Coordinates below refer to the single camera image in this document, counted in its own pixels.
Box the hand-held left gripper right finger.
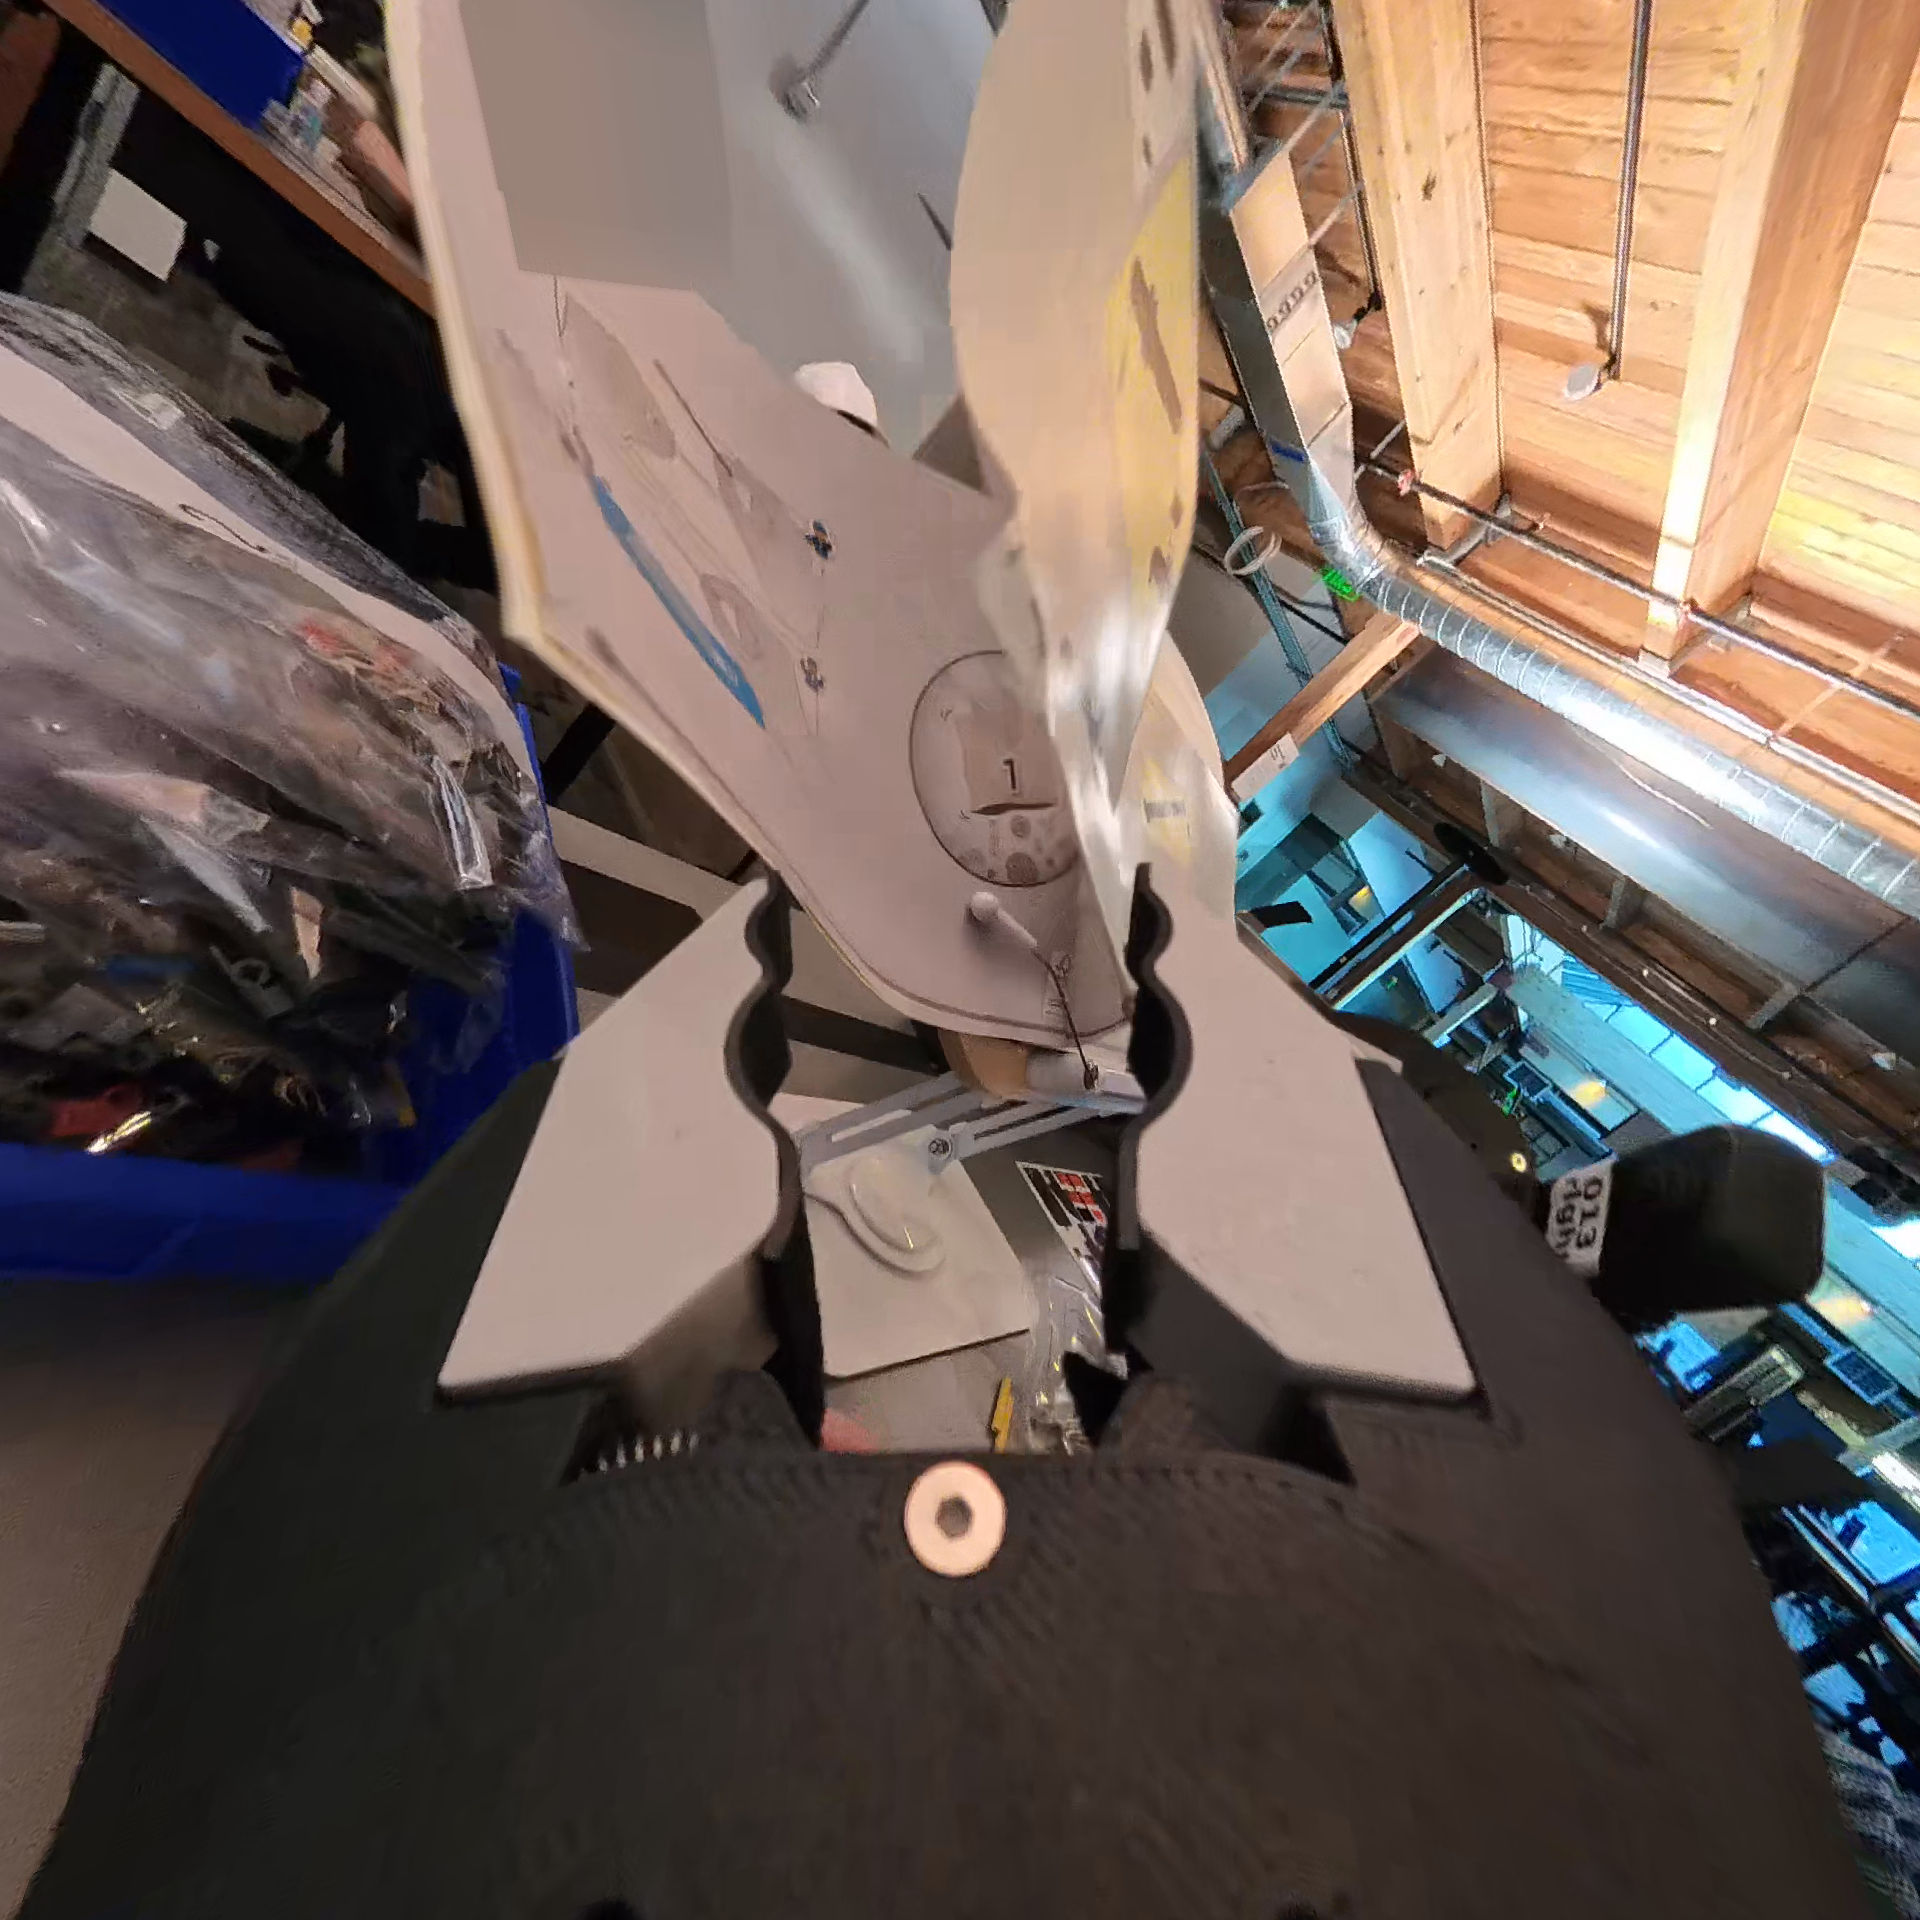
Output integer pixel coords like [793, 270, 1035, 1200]
[1107, 866, 1481, 1445]

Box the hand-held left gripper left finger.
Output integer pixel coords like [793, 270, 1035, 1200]
[440, 880, 827, 1437]

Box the lego instruction booklet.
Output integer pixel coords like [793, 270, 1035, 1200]
[381, 0, 1248, 1059]

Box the lego sticker sheet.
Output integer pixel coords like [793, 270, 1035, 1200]
[1017, 1158, 1115, 1280]

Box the numbered clear lego parts bag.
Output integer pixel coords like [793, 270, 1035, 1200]
[0, 293, 588, 1162]

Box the wooden book stand white base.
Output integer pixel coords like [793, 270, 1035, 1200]
[790, 889, 1155, 1385]

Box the blue storage bin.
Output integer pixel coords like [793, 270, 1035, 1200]
[0, 660, 586, 1280]

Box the wooden desk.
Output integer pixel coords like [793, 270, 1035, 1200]
[45, 0, 442, 313]

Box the small blue bin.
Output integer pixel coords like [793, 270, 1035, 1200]
[106, 0, 304, 126]

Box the silver ventilation duct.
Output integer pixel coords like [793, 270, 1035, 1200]
[1200, 141, 1920, 922]

